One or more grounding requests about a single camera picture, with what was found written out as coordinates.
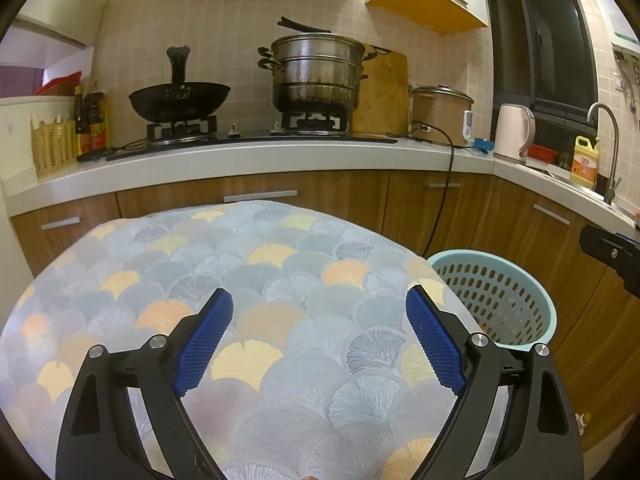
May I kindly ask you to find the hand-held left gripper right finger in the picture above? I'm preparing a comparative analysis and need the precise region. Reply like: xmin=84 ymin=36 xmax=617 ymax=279
xmin=405 ymin=285 xmax=586 ymax=480

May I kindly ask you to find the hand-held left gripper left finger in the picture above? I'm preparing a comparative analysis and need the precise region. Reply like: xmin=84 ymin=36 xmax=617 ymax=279
xmin=55 ymin=287 xmax=236 ymax=480

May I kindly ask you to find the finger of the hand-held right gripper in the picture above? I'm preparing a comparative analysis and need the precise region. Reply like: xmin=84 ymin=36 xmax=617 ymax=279
xmin=580 ymin=225 xmax=640 ymax=299

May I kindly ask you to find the light blue perforated basket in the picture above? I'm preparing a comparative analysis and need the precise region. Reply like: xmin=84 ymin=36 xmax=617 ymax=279
xmin=425 ymin=250 xmax=557 ymax=353

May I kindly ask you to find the yellow detergent bottle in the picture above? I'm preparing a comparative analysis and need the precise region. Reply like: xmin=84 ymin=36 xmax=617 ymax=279
xmin=570 ymin=136 xmax=601 ymax=191

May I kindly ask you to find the steel faucet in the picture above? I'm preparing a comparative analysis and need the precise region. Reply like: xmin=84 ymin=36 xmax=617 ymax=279
xmin=586 ymin=102 xmax=623 ymax=205

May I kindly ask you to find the fan pattern tablecloth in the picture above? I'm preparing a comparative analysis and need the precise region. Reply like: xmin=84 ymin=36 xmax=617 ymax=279
xmin=0 ymin=201 xmax=506 ymax=480

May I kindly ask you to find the white electric kettle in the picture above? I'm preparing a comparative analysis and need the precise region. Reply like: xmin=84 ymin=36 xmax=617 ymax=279
xmin=494 ymin=103 xmax=537 ymax=163

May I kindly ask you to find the wooden kitchen base cabinet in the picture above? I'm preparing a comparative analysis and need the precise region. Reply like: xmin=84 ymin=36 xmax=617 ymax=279
xmin=10 ymin=170 xmax=640 ymax=461

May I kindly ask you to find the black gas stove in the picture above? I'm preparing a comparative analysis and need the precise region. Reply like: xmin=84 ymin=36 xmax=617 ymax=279
xmin=107 ymin=112 xmax=401 ymax=150

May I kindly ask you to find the beige rice cooker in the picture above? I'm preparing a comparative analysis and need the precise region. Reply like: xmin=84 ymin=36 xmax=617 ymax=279
xmin=410 ymin=85 xmax=475 ymax=147

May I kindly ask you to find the dark window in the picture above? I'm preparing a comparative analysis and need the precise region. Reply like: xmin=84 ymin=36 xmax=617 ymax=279
xmin=482 ymin=0 xmax=598 ymax=126

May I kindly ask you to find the white water heater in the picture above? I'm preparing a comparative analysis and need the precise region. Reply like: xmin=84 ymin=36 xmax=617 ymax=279
xmin=597 ymin=0 xmax=640 ymax=51

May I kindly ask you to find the black wok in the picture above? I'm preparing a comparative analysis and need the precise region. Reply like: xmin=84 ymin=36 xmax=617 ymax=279
xmin=128 ymin=46 xmax=232 ymax=125

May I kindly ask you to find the red label sauce bottle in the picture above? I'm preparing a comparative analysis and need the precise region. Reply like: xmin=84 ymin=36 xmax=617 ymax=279
xmin=85 ymin=92 xmax=108 ymax=153

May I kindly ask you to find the yellow slotted basket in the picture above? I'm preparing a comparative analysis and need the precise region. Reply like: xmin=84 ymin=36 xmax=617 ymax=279
xmin=31 ymin=115 xmax=78 ymax=178

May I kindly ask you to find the thin dark sauce bottle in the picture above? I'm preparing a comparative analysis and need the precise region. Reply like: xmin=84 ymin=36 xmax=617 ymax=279
xmin=75 ymin=85 xmax=87 ymax=153

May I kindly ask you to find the wooden cutting board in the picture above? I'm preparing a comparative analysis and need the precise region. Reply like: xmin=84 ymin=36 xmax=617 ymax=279
xmin=350 ymin=51 xmax=408 ymax=135

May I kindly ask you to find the steel steamer pot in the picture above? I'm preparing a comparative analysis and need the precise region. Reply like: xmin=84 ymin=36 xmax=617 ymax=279
xmin=257 ymin=32 xmax=378 ymax=113

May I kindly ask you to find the red tray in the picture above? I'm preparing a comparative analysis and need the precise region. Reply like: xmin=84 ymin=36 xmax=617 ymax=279
xmin=35 ymin=72 xmax=83 ymax=96

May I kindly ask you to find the black utensil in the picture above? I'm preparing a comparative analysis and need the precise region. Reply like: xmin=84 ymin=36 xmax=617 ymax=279
xmin=278 ymin=16 xmax=332 ymax=35

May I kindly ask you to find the black power cable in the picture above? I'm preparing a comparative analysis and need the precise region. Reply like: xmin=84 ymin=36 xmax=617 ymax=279
xmin=387 ymin=122 xmax=456 ymax=257

